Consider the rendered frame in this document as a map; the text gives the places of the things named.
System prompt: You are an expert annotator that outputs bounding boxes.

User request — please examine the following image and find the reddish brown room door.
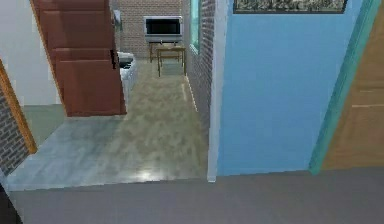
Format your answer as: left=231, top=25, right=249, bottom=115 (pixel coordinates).
left=30, top=0, right=128, bottom=118

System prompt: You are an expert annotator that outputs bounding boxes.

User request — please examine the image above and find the teal framed window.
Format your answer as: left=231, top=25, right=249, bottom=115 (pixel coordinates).
left=189, top=0, right=202, bottom=55

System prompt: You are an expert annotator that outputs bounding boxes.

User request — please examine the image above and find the brown wooden table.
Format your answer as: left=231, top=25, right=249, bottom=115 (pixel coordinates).
left=156, top=45, right=187, bottom=78

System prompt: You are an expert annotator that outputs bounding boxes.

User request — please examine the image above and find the black door handle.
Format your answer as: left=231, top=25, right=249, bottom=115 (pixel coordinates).
left=110, top=49, right=120, bottom=70

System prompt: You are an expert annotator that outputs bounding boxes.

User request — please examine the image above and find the dark wooden television stand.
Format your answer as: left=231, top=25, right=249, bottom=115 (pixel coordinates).
left=148, top=41, right=185, bottom=64

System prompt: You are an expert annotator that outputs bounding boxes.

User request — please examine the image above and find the silver television set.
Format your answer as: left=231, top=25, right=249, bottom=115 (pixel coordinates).
left=143, top=15, right=184, bottom=43

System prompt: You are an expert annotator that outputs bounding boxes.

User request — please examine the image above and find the dark framed wall picture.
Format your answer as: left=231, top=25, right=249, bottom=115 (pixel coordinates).
left=232, top=0, right=349, bottom=15

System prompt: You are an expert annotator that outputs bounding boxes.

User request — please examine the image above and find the light tan room door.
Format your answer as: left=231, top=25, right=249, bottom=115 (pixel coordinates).
left=321, top=2, right=384, bottom=171

